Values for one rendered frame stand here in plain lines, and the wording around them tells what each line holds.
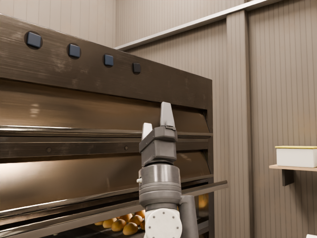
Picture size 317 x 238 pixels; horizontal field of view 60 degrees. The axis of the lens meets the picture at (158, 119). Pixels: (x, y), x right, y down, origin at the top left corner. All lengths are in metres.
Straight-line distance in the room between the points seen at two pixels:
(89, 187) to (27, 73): 0.49
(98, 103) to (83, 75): 0.14
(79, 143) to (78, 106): 0.15
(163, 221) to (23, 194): 0.63
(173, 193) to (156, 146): 0.10
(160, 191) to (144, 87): 0.91
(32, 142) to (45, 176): 0.14
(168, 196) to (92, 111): 0.71
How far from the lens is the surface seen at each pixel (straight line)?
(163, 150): 0.57
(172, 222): 0.52
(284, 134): 4.28
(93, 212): 1.04
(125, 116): 1.29
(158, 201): 0.55
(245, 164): 4.36
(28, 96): 1.07
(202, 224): 1.85
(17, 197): 1.04
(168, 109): 0.60
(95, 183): 1.19
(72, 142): 1.12
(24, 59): 1.07
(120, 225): 1.67
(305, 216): 4.33
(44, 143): 1.07
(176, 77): 1.60
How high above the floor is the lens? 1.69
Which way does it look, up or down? 4 degrees up
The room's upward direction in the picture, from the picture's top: straight up
